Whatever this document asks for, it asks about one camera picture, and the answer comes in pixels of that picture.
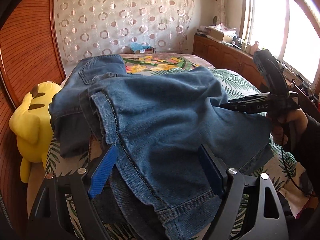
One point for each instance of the circle pattern curtain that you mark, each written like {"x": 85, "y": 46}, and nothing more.
{"x": 125, "y": 12}

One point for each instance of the pink white plastic bag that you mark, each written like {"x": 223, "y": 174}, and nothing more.
{"x": 225, "y": 27}

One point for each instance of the yellow plush toy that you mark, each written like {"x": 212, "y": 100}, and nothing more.
{"x": 27, "y": 130}

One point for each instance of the beige window curtain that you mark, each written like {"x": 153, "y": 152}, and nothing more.
{"x": 220, "y": 2}

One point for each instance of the blue denim pants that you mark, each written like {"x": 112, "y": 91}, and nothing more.
{"x": 162, "y": 110}

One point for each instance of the person's right hand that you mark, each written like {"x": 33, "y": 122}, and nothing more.
{"x": 298, "y": 120}

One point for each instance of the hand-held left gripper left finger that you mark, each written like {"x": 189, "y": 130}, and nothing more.
{"x": 103, "y": 172}

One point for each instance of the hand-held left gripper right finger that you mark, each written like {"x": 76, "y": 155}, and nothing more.
{"x": 210, "y": 170}

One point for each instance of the person's right forearm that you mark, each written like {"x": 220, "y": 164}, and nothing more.
{"x": 312, "y": 135}

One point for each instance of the wooden wardrobe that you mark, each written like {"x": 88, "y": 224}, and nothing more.
{"x": 25, "y": 42}

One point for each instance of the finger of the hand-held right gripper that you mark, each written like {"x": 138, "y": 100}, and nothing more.
{"x": 252, "y": 98}
{"x": 247, "y": 108}

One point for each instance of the small cardboard box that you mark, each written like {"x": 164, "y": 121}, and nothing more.
{"x": 150, "y": 51}

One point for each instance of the blue plastic bag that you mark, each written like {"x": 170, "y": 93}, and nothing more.
{"x": 138, "y": 47}

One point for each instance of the bright window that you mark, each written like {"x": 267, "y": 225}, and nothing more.
{"x": 270, "y": 22}

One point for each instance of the wooden sideboard cabinet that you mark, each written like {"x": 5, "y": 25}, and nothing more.
{"x": 220, "y": 52}

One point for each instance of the beige bottle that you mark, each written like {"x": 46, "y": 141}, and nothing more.
{"x": 255, "y": 47}

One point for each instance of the floral blanket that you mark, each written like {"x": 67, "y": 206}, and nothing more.
{"x": 155, "y": 63}

